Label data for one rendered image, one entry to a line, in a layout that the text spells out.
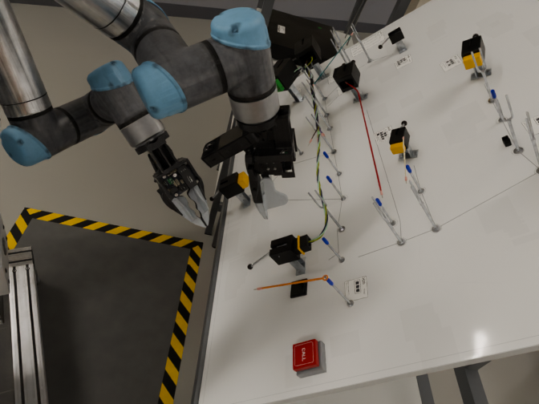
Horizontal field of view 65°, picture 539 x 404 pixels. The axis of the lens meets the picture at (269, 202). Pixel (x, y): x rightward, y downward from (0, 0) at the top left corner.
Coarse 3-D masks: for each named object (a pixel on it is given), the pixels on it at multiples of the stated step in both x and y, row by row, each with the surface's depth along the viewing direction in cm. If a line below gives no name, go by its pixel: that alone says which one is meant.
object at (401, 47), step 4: (392, 32) 128; (396, 32) 126; (400, 32) 126; (392, 36) 127; (396, 36) 127; (400, 36) 127; (392, 40) 128; (396, 40) 127; (400, 40) 128; (392, 44) 128; (396, 44) 129; (400, 44) 129; (404, 44) 131; (380, 48) 130; (400, 48) 130; (404, 48) 130; (400, 52) 129
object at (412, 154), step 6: (402, 126) 99; (396, 132) 97; (402, 132) 95; (390, 138) 96; (396, 138) 95; (408, 138) 97; (390, 144) 96; (408, 144) 98; (408, 150) 98; (414, 150) 99; (402, 156) 100; (408, 156) 99; (414, 156) 98
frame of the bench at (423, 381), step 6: (216, 228) 220; (216, 234) 220; (216, 240) 224; (420, 378) 116; (426, 378) 116; (420, 384) 114; (426, 384) 115; (420, 390) 113; (426, 390) 114; (420, 396) 112; (426, 396) 112; (432, 396) 113; (426, 402) 111; (432, 402) 112
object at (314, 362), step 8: (296, 344) 80; (304, 344) 79; (312, 344) 78; (296, 352) 79; (304, 352) 78; (312, 352) 77; (296, 360) 78; (304, 360) 77; (312, 360) 76; (296, 368) 77; (304, 368) 77
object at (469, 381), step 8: (456, 368) 101; (464, 368) 98; (472, 368) 98; (456, 376) 100; (464, 376) 97; (472, 376) 97; (464, 384) 97; (472, 384) 96; (480, 384) 96; (464, 392) 96; (472, 392) 94; (480, 392) 95; (464, 400) 96; (472, 400) 93; (480, 400) 94
